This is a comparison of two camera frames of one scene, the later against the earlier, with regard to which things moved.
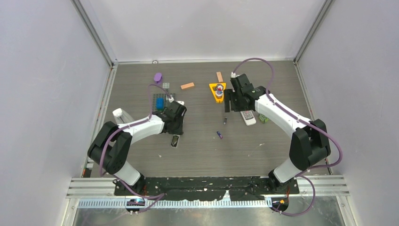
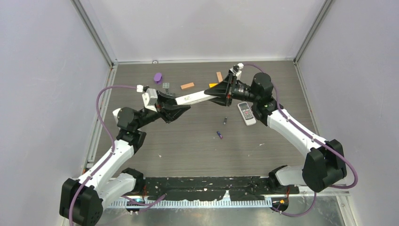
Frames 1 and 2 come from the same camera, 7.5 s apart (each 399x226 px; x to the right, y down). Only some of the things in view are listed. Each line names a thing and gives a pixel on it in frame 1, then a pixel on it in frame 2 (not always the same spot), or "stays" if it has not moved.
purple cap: (158, 77) stays
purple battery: (219, 134) stays
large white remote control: (248, 117) stays
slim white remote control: (175, 141) to (194, 98)
